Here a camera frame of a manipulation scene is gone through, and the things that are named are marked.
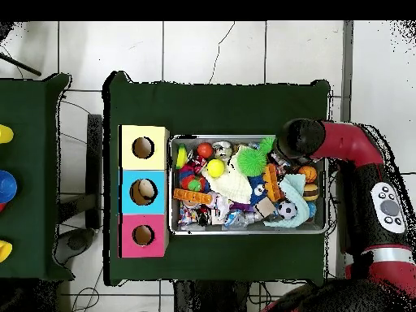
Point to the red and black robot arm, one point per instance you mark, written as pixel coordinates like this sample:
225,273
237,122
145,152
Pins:
344,143

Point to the wooden box with three holes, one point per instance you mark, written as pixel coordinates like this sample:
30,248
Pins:
159,179

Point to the yellow ball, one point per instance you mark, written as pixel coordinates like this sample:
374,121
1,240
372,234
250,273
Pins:
216,168

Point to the red-orange ball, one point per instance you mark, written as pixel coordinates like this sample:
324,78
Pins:
205,150

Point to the cream waffle cloth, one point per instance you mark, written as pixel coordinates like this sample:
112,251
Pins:
234,182

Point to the orange plastic tray block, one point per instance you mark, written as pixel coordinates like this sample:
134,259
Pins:
192,197

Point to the large green spiky ball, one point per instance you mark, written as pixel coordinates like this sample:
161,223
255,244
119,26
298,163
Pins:
252,159

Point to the blue furry googly-eyed toy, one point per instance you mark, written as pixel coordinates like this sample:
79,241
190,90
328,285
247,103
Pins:
258,190

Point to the green cloth table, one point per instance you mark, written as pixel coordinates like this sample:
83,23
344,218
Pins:
32,162
214,110

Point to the orange plastic toy piece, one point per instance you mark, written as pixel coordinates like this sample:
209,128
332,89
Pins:
273,182

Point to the small soccer ball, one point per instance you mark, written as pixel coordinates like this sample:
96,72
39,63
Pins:
286,210

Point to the mint green cloth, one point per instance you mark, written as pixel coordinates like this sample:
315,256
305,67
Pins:
296,201

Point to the black floor stand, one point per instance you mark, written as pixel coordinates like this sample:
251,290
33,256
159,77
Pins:
94,162

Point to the blue round cap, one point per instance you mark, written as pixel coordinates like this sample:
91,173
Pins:
6,186

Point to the yellow cone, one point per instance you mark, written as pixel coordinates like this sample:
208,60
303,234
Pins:
4,134
4,251

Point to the black rod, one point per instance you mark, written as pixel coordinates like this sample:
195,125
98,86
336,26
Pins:
19,64

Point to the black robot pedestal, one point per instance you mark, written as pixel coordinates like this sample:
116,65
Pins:
214,299

